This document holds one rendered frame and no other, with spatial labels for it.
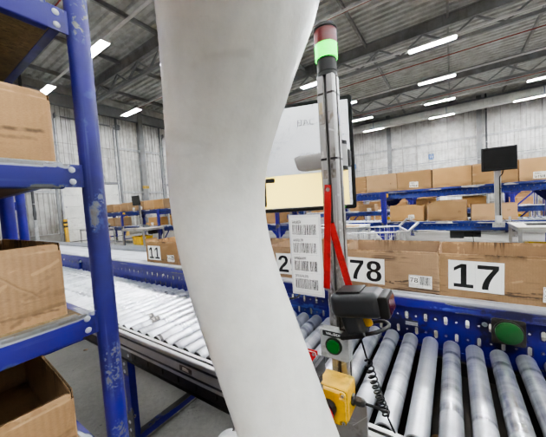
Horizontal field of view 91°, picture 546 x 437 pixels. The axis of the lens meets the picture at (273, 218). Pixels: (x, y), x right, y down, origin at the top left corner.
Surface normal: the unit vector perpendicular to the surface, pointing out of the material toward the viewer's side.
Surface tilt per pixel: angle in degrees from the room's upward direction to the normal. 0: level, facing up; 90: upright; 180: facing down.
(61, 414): 90
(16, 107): 90
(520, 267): 90
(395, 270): 91
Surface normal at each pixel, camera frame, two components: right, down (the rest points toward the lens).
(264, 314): 0.42, -0.32
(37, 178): 0.83, -0.03
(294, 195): -0.24, 0.00
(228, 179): 0.36, 0.14
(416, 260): -0.54, 0.08
